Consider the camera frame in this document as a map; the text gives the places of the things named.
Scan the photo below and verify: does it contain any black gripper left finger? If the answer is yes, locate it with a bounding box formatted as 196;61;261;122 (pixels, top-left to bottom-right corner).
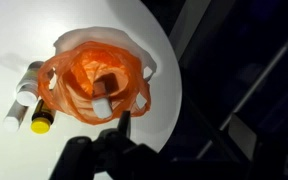
49;110;158;180

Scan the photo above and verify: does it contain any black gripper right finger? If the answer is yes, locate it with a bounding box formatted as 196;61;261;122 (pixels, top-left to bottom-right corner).
228;114;288;180

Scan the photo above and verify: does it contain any white mentos container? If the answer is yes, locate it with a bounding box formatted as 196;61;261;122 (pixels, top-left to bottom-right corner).
91;74;120;120

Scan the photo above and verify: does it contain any orange plastic bag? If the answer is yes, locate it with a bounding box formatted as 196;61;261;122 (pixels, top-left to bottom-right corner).
37;40;152;126

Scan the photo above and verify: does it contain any amber bottle with yellow cap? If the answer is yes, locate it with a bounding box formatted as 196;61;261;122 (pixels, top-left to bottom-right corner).
30;98;57;135

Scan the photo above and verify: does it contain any tall white tube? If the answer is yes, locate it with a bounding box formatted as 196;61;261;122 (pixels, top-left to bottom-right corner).
2;101;29;133

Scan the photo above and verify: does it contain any white bottle with white cap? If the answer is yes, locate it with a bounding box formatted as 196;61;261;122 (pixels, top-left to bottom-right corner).
15;60;46;108

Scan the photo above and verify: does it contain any grey metal rail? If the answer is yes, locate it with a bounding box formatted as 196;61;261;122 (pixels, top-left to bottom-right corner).
195;20;288;161

